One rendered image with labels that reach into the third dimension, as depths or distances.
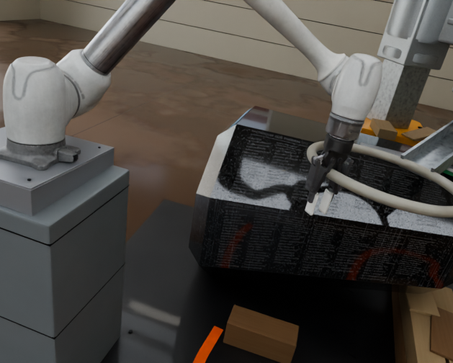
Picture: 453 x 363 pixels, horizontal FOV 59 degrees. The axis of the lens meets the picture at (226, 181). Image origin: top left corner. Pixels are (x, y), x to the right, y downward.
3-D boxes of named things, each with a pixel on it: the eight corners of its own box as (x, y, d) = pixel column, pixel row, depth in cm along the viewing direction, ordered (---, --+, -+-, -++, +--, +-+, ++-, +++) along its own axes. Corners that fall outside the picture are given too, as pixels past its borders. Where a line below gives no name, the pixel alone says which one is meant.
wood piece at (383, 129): (369, 126, 238) (371, 118, 236) (386, 129, 238) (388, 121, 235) (376, 136, 220) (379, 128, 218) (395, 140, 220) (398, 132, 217)
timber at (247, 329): (222, 342, 175) (227, 323, 169) (230, 323, 185) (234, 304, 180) (289, 366, 169) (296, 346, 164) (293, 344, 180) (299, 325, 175)
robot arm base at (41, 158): (55, 174, 108) (55, 155, 106) (-13, 155, 113) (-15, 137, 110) (93, 155, 124) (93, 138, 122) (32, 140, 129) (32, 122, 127)
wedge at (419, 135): (423, 134, 241) (427, 126, 239) (437, 140, 233) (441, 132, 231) (400, 134, 232) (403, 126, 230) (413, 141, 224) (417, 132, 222)
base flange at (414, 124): (344, 110, 278) (346, 104, 275) (417, 127, 270) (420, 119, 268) (345, 131, 234) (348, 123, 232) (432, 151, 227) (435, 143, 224)
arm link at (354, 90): (371, 124, 100) (362, 113, 112) (395, 61, 94) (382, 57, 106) (329, 114, 100) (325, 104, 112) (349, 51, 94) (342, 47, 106)
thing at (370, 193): (357, 145, 155) (360, 137, 154) (490, 204, 124) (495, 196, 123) (274, 150, 123) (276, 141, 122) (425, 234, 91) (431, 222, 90)
